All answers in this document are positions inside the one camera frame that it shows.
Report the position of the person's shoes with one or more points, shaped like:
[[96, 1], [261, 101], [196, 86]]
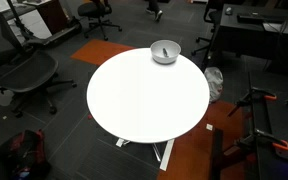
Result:
[[157, 15]]

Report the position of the white plastic bag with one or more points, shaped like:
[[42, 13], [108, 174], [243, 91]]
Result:
[[215, 81]]

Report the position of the white round bowl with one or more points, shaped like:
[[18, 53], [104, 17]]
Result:
[[173, 50]]

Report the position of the black mesh office chair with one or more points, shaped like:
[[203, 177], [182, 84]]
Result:
[[25, 73]]

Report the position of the red and black backpack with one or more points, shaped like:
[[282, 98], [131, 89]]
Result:
[[24, 156]]

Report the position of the black desk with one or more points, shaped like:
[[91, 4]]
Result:
[[267, 40]]

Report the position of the teal and silver pen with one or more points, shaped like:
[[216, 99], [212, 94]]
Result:
[[165, 52]]

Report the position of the black workbench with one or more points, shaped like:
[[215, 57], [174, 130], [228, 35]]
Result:
[[269, 116]]

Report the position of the orange handled bar clamp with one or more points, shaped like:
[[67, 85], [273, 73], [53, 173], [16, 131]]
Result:
[[247, 98], [257, 134]]

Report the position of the black keyboard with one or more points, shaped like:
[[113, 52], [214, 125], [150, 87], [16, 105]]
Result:
[[249, 18]]

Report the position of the white round table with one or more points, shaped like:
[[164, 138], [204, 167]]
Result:
[[141, 101]]

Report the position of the grey computer mouse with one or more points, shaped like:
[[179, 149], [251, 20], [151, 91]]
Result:
[[229, 11]]

